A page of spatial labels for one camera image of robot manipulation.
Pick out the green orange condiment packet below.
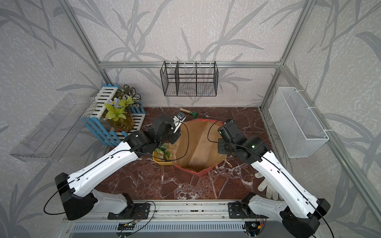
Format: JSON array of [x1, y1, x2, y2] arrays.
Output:
[[155, 143, 172, 161]]

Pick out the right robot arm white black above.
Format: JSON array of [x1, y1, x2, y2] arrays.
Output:
[[217, 121, 330, 238]]

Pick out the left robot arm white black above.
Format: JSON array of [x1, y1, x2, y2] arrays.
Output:
[[55, 112, 186, 221]]

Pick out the clear plastic wall shelf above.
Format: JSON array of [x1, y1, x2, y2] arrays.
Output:
[[10, 93, 97, 163]]

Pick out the white mesh wall basket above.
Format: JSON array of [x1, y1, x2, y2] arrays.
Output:
[[269, 87, 329, 158]]

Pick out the small green toy rake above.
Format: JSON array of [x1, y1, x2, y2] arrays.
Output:
[[180, 108, 198, 119]]

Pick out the red paper bag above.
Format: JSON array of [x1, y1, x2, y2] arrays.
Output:
[[169, 119, 227, 177]]

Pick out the yellow plastic tray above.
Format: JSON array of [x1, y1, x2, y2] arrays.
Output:
[[152, 148, 174, 166]]

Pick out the potted artificial plant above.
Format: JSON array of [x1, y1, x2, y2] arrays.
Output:
[[103, 84, 141, 132]]

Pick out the blue white slatted rack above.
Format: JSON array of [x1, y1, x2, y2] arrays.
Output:
[[85, 84, 146, 146]]

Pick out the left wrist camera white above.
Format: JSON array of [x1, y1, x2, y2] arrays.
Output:
[[173, 111, 186, 133]]

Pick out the black wire wall basket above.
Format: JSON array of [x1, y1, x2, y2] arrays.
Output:
[[160, 61, 219, 97]]

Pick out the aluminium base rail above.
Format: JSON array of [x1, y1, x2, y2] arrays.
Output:
[[65, 195, 288, 221]]

